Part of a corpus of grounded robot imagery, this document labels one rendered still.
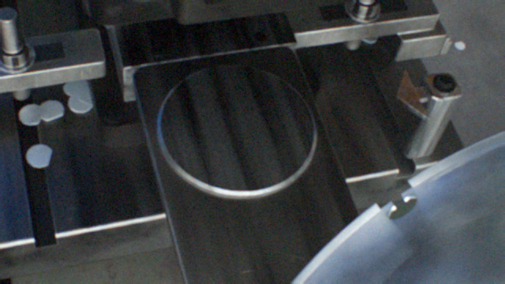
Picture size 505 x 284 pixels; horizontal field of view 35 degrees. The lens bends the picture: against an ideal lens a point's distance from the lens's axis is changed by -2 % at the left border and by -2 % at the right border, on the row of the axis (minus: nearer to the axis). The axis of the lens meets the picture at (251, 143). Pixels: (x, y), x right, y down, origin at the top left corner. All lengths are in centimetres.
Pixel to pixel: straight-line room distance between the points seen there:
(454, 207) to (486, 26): 145
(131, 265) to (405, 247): 30
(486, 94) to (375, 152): 107
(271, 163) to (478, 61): 127
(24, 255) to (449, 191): 35
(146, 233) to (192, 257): 13
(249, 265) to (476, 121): 121
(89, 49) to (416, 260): 37
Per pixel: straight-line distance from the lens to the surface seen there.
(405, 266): 46
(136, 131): 70
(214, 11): 54
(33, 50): 72
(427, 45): 81
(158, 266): 72
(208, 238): 58
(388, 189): 76
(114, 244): 70
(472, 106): 176
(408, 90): 68
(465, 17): 193
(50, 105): 74
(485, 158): 53
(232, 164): 61
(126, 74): 68
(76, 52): 72
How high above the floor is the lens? 130
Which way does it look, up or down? 55 degrees down
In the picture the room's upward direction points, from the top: 11 degrees clockwise
